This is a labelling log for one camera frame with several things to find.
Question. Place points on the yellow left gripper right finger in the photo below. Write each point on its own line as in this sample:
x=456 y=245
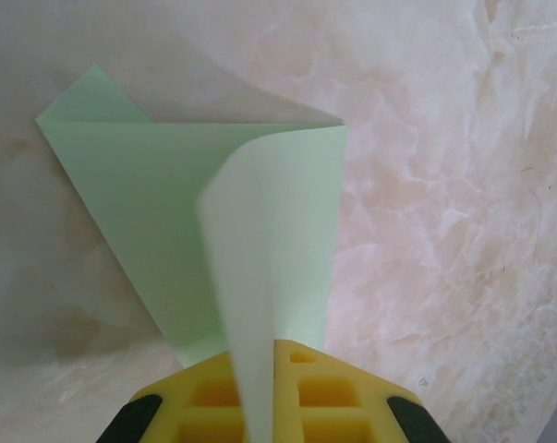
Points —
x=342 y=401

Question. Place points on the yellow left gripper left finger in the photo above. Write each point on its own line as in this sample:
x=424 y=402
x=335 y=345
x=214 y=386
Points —
x=190 y=401

